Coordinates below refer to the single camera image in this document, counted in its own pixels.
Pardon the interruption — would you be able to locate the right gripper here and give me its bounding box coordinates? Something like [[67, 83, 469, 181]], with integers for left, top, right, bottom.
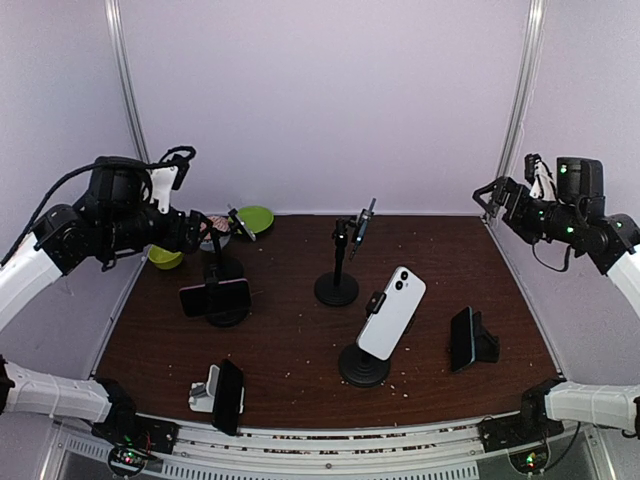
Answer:
[[472, 175, 582, 244]]

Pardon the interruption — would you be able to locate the dark blue-edged smartphone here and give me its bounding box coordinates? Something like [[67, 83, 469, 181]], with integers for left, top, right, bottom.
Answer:
[[349, 197, 377, 260]]

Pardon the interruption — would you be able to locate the black phone teal edge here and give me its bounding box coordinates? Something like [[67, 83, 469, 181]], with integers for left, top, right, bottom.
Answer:
[[450, 306, 477, 373]]

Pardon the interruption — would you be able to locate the black round-base tall stand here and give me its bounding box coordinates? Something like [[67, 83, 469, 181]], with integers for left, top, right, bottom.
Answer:
[[314, 217, 359, 307]]

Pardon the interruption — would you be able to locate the white smartphone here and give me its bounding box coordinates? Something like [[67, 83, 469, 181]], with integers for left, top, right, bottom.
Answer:
[[356, 266, 427, 361]]

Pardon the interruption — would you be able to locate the black round-base phone stand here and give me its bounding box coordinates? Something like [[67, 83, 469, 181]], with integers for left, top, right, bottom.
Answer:
[[338, 291, 415, 388]]

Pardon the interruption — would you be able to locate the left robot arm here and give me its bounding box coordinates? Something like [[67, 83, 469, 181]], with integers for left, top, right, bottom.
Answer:
[[1, 146, 213, 444]]

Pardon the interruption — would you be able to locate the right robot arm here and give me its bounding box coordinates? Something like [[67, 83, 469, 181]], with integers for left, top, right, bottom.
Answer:
[[472, 154, 639, 442]]

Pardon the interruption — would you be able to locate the small phone on rear stand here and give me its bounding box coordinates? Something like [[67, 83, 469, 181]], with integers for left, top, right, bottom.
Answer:
[[227, 204, 256, 242]]

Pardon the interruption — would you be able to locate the black phone pink edge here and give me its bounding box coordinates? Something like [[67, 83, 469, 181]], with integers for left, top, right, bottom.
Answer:
[[179, 278, 252, 317]]

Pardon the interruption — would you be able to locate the black stand left centre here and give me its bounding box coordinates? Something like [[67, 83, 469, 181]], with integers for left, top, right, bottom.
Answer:
[[201, 239, 251, 328]]

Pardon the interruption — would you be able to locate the black folding wedge stand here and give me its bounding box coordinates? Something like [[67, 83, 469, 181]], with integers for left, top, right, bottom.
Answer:
[[472, 311, 500, 363]]

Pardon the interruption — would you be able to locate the white desktop phone stand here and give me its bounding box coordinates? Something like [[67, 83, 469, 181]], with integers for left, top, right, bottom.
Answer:
[[188, 365, 220, 414]]

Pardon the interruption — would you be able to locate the black phone front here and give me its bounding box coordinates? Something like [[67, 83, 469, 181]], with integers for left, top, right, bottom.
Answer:
[[212, 359, 244, 436]]

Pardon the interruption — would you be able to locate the white patterned bowl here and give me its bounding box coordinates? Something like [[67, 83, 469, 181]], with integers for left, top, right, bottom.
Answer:
[[199, 215, 231, 252]]

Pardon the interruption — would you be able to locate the green plate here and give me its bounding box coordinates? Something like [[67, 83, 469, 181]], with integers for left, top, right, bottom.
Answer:
[[238, 206, 275, 235]]

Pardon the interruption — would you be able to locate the green bowl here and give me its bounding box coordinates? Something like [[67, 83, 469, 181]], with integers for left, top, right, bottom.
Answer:
[[148, 245, 184, 271]]

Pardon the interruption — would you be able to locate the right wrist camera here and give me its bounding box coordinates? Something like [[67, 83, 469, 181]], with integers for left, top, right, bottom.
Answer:
[[524, 154, 557, 201]]

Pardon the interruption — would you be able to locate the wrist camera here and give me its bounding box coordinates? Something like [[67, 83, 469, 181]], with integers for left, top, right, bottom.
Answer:
[[524, 154, 557, 201], [149, 150, 190, 214]]

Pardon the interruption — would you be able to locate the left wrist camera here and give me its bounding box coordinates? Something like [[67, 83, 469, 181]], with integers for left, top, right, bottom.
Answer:
[[149, 150, 190, 214]]

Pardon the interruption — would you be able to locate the right aluminium frame post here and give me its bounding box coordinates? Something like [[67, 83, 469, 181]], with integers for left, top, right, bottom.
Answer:
[[496, 0, 547, 177]]

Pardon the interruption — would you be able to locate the aluminium frame post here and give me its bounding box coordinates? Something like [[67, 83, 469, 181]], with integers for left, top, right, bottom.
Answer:
[[104, 0, 150, 163], [496, 0, 547, 177]]

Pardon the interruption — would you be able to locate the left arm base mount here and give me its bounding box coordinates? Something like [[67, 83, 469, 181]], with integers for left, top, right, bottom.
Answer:
[[89, 416, 179, 479]]

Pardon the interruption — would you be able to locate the left aluminium frame post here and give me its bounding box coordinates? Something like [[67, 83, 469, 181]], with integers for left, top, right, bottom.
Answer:
[[104, 0, 150, 163]]

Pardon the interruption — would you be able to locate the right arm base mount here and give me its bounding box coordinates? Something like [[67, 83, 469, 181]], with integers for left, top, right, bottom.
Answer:
[[477, 414, 564, 476]]

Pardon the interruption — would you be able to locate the front aluminium rail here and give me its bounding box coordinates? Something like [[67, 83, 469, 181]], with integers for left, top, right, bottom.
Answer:
[[36, 415, 619, 479]]

